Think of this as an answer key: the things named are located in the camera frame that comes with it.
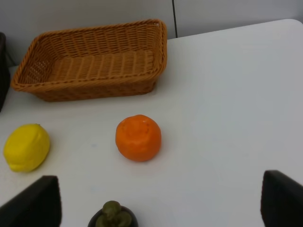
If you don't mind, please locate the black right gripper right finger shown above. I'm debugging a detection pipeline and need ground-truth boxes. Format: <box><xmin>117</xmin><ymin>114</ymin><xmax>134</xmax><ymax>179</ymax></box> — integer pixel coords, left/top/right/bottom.
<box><xmin>260</xmin><ymin>170</ymin><xmax>303</xmax><ymax>227</ymax></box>

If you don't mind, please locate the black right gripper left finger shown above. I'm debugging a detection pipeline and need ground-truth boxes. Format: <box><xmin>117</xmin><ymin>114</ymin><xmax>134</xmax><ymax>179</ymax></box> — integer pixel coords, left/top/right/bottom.
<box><xmin>0</xmin><ymin>175</ymin><xmax>62</xmax><ymax>227</ymax></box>

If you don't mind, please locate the yellow lemon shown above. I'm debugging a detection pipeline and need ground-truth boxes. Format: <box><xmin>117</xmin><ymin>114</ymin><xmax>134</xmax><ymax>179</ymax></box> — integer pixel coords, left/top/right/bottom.
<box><xmin>3</xmin><ymin>124</ymin><xmax>50</xmax><ymax>172</ymax></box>

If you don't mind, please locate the dark purple mangosteen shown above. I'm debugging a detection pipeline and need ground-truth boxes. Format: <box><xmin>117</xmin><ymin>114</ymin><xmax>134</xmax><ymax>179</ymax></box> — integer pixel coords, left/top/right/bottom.
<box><xmin>88</xmin><ymin>201</ymin><xmax>139</xmax><ymax>227</ymax></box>

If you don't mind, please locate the orange mandarin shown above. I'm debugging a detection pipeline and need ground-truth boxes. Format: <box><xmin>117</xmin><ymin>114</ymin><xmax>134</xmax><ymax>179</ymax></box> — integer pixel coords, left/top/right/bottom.
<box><xmin>116</xmin><ymin>114</ymin><xmax>162</xmax><ymax>162</ymax></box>

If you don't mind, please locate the dark brown wicker basket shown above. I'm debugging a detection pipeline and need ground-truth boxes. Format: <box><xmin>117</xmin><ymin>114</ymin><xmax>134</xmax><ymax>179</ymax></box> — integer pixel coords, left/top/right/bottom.
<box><xmin>0</xmin><ymin>32</ymin><xmax>10</xmax><ymax>110</ymax></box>

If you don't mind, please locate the orange wicker basket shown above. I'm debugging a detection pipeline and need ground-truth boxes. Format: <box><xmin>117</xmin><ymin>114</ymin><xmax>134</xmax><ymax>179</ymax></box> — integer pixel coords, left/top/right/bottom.
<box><xmin>11</xmin><ymin>19</ymin><xmax>167</xmax><ymax>102</ymax></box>

